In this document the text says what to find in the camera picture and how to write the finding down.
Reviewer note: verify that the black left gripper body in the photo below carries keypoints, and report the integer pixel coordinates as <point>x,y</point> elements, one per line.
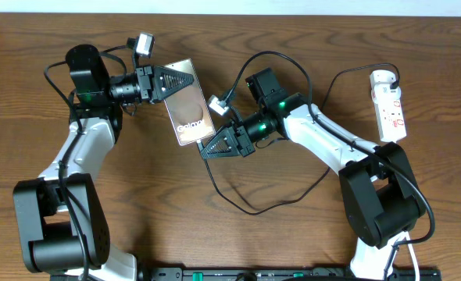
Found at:
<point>132,90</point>

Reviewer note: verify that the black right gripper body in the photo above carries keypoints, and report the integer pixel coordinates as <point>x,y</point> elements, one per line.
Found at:
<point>244,140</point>

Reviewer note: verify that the bronze Samsung Galaxy smartphone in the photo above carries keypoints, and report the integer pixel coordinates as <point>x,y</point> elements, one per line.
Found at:
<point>188,110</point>

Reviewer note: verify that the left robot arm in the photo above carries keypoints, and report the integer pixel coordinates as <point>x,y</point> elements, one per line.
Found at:
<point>62,226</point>

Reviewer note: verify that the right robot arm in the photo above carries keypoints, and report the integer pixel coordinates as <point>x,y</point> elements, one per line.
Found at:
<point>381,198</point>

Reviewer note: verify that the white USB charger plug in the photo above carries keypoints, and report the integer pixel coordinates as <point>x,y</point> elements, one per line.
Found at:
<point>382,76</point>

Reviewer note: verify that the white power strip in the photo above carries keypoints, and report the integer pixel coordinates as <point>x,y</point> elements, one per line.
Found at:
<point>388,109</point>

